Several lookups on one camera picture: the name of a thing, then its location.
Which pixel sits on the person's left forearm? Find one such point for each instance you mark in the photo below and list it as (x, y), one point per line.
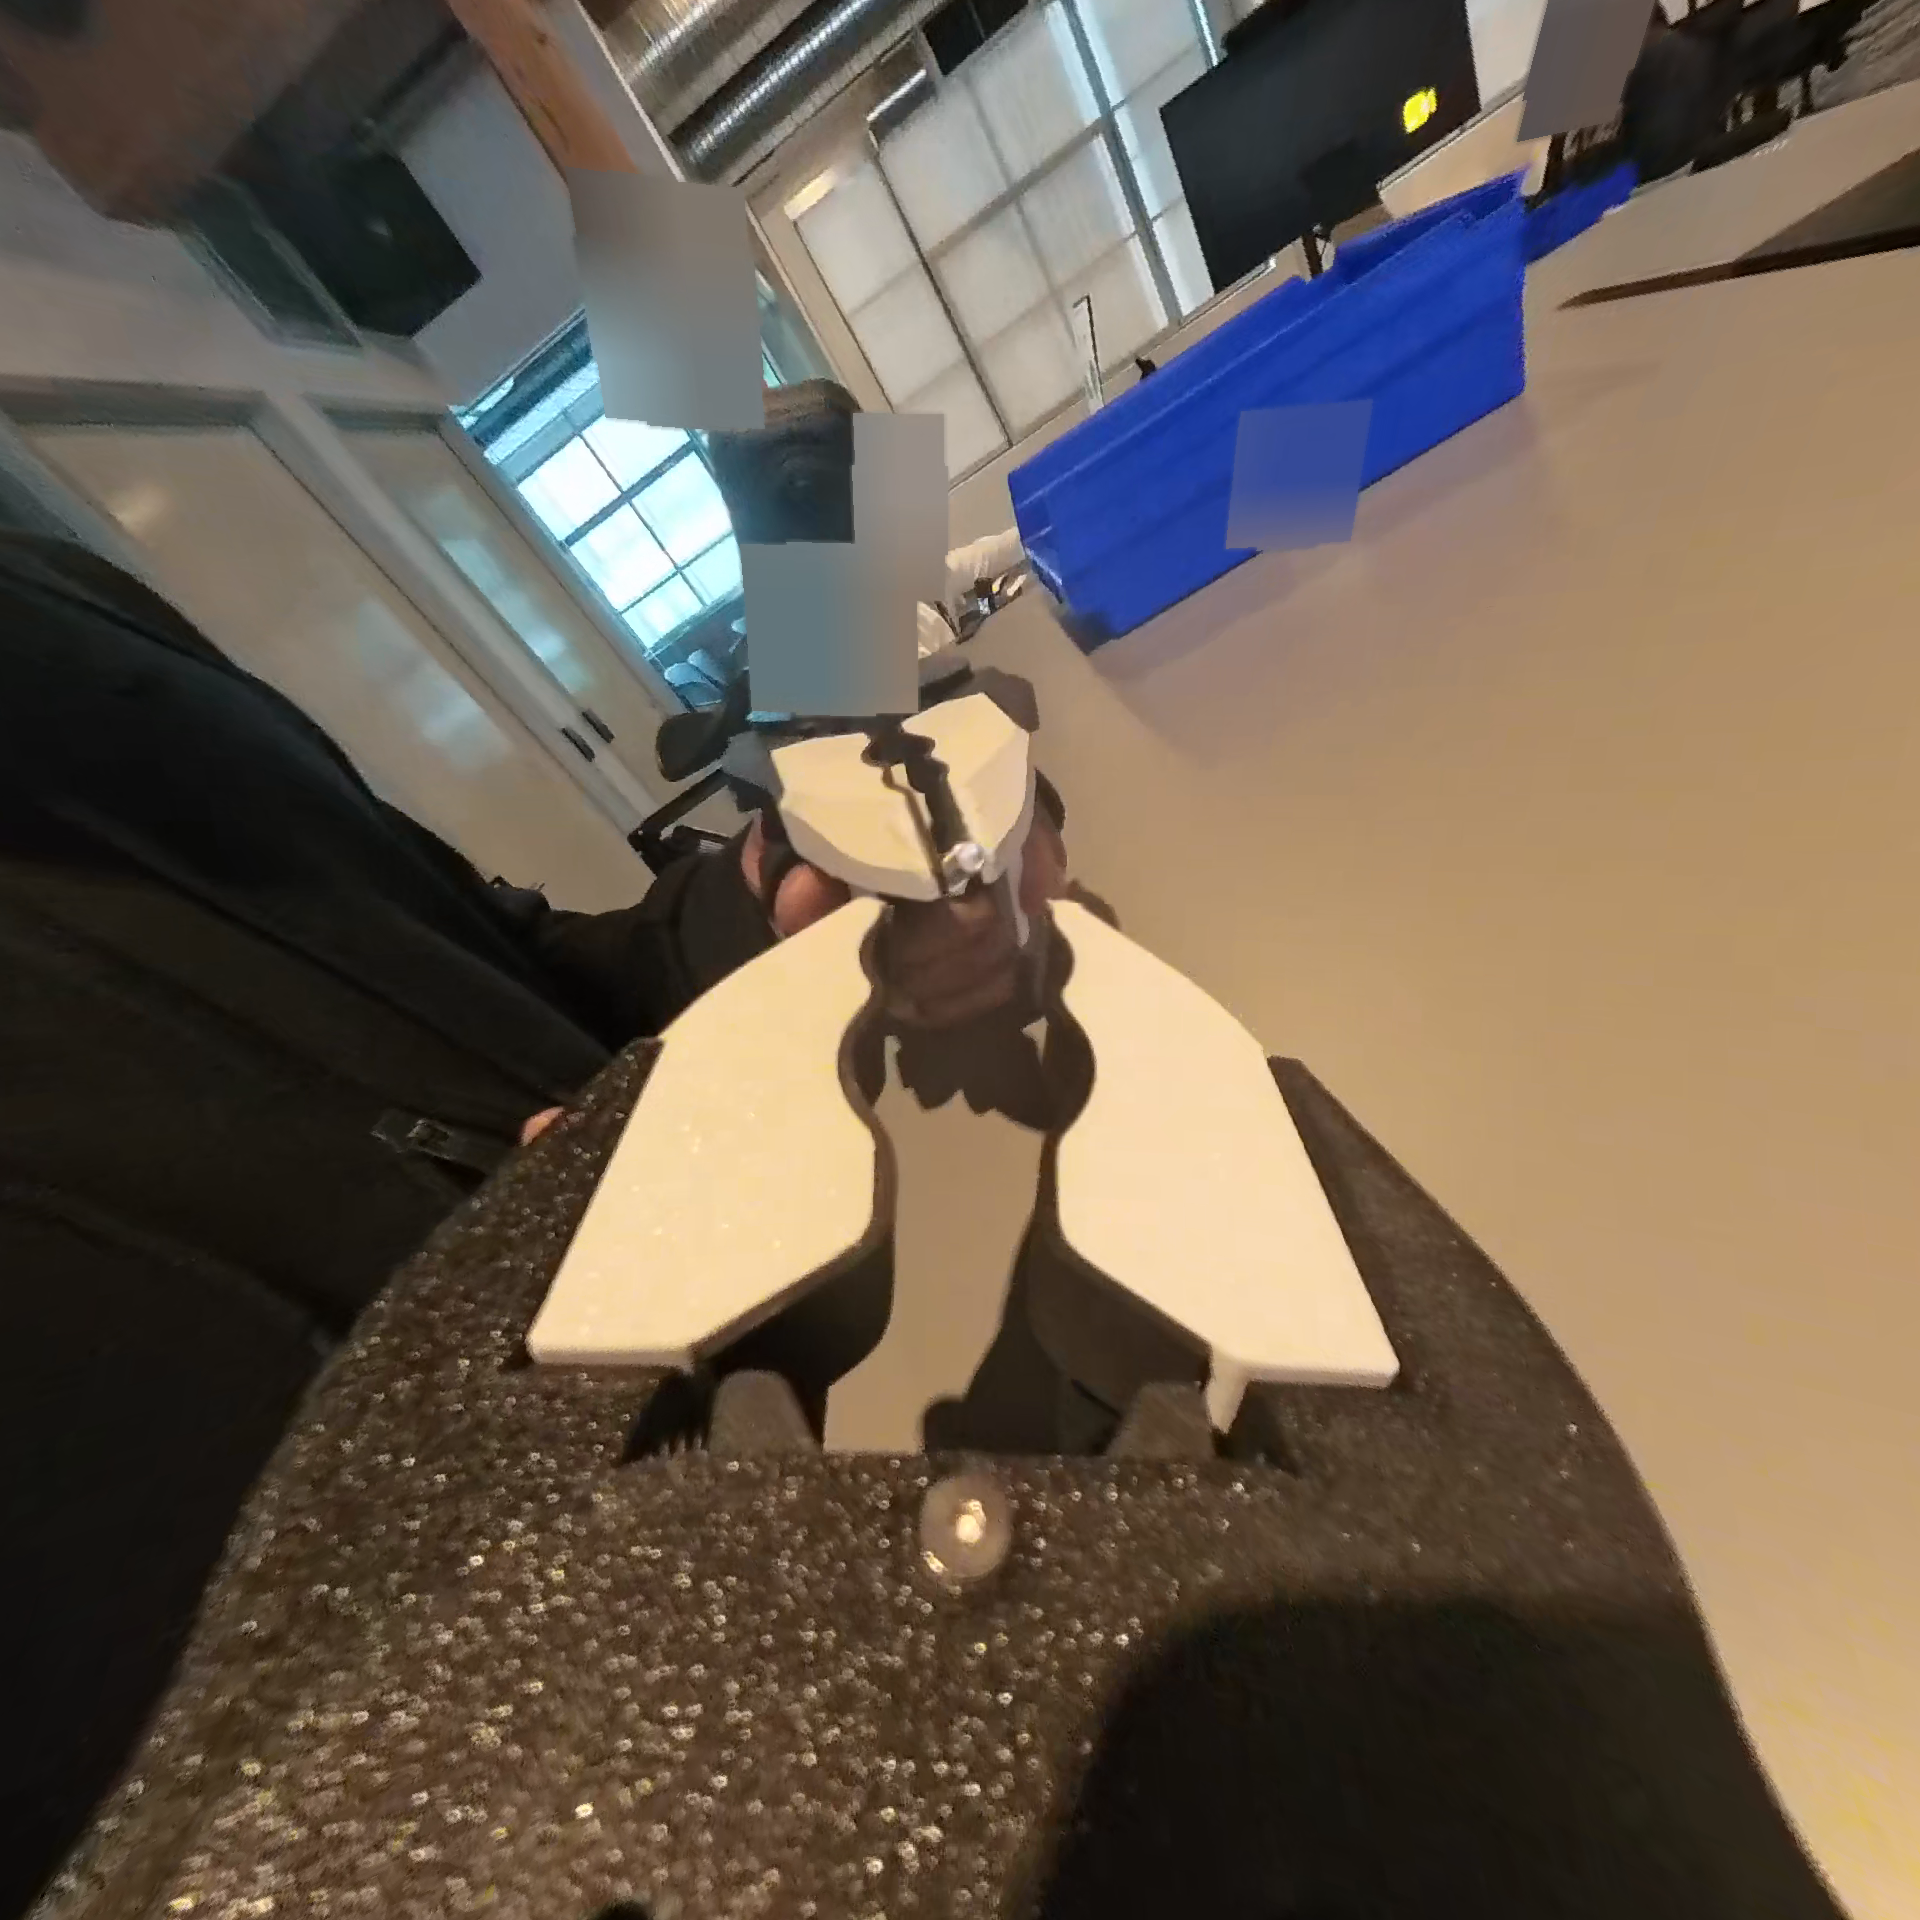
(299, 902)

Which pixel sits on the blue plastic bin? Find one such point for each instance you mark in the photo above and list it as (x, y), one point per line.
(1275, 406)

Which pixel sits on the wooden pillar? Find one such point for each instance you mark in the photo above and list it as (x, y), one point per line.
(546, 77)

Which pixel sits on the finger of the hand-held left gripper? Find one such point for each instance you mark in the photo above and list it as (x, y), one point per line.
(991, 750)
(855, 820)

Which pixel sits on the black office chair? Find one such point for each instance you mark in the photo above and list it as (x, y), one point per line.
(698, 780)

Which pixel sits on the black wall speaker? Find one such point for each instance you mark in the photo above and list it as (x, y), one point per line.
(406, 241)

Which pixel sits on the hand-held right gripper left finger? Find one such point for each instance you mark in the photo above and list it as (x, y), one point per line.
(721, 1202)

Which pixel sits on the silver hex nut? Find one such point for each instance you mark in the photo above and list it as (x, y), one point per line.
(973, 859)

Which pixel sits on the small blue bin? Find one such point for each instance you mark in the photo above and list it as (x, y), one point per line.
(1582, 206)

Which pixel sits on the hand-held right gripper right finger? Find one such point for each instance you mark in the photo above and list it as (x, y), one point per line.
(1214, 1202)

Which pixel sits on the silver ventilation duct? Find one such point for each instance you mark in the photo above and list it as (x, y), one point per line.
(797, 68)

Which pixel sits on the large grid window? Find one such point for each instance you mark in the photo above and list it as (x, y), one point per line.
(1019, 225)

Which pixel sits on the black table mat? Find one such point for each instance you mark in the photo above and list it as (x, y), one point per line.
(1770, 241)

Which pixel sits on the white glass door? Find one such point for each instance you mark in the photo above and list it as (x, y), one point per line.
(224, 599)
(494, 629)

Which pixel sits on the black wall monitor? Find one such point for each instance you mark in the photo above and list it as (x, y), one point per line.
(1319, 137)

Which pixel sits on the person's left hand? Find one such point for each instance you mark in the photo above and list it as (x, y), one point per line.
(961, 962)

